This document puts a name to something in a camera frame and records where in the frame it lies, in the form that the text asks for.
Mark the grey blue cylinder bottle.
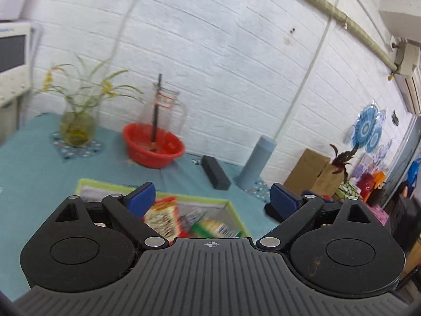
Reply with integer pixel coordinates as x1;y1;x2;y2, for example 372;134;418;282
235;135;277;190

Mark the brown yellow candy bag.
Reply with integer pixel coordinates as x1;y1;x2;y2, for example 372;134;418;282
179;208;206;233

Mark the brown cardboard box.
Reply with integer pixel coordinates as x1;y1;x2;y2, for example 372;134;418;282
283;149;344;197

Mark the red plastic basket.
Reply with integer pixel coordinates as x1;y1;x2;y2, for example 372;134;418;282
122;123;185;169

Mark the red chinese text snack bag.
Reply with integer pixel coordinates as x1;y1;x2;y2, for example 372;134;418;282
143;196;182;243

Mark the glass pitcher with straw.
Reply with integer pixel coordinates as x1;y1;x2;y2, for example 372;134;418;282
140;73;188;140

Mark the white water dispenser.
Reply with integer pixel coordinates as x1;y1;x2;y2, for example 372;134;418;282
0;21;41;144

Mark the white air conditioner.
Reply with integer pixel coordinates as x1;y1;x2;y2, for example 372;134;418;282
393;41;420;116

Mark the glass vase with plant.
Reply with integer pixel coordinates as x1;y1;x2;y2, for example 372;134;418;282
33;55;143;147

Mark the black rectangular case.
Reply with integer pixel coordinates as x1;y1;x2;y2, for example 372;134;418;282
201;156;231;190

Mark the blue paper fan decoration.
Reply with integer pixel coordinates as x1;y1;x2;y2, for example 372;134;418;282
352;104;378;149

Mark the dark red potted plant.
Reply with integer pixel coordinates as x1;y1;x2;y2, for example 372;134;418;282
330;144;359;181

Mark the green cardboard box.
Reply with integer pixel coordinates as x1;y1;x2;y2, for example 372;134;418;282
75;178;251;237

